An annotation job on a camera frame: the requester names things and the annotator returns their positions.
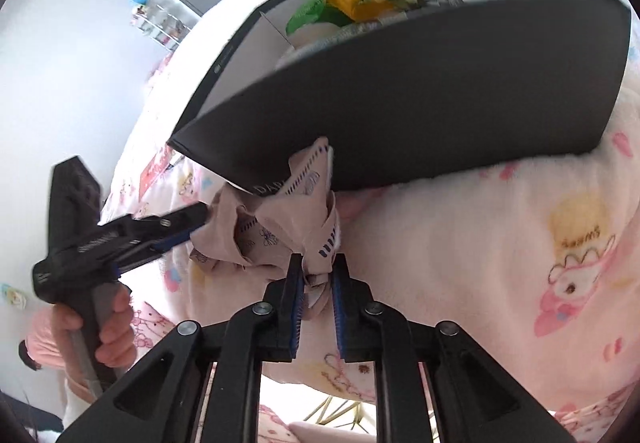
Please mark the person's left forearm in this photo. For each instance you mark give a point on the person's left forearm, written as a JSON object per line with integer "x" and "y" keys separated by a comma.
{"x": 45, "y": 343}

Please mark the small wall sticker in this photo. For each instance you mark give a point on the small wall sticker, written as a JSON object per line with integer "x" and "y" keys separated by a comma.
{"x": 12, "y": 295}

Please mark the red packet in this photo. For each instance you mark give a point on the red packet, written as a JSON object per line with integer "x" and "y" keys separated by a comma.
{"x": 156, "y": 173}

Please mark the black cardboard box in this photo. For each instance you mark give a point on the black cardboard box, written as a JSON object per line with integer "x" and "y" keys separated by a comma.
{"x": 400, "y": 98}

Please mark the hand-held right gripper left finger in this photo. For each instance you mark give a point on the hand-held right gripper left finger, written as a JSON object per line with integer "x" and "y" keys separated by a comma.
{"x": 297, "y": 303}

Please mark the person's left hand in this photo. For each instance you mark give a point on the person's left hand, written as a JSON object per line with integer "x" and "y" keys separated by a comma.
{"x": 117, "y": 338}

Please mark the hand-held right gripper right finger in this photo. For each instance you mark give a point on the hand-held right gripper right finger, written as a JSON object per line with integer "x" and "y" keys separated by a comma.
{"x": 342, "y": 308}

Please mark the pink cat print sheet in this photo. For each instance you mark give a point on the pink cat print sheet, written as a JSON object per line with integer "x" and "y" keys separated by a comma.
{"x": 147, "y": 333}

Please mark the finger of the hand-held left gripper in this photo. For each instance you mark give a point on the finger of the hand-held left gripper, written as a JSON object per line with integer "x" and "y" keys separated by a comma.
{"x": 150, "y": 255}
{"x": 170, "y": 223}

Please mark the pink cartoon print blanket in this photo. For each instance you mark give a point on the pink cartoon print blanket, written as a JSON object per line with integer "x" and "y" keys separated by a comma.
{"x": 475, "y": 248}

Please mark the beige patterned cloth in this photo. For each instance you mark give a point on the beige patterned cloth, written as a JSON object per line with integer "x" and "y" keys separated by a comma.
{"x": 280, "y": 223}

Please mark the green snack packet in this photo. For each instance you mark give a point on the green snack packet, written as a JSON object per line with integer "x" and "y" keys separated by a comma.
{"x": 310, "y": 10}

